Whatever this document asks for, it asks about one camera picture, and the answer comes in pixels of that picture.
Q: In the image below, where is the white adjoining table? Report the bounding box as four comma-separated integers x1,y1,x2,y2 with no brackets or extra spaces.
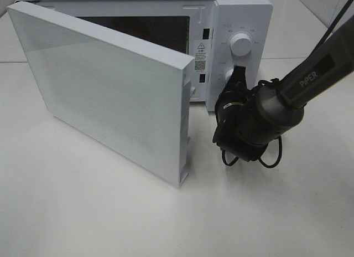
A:
262,0,347,60

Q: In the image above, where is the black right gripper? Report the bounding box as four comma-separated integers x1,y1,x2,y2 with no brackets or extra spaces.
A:
212,65,257,155

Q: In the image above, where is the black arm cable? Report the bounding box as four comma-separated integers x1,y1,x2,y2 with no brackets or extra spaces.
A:
220,0,352,169

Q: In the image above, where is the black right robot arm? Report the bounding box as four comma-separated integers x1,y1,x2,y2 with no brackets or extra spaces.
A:
212,18,353,162

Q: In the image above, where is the white upper power knob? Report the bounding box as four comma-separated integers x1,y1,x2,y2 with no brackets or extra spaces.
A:
230,31,252,56

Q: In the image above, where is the white microwave oven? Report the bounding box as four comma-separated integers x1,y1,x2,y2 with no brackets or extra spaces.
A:
8,0,273,111

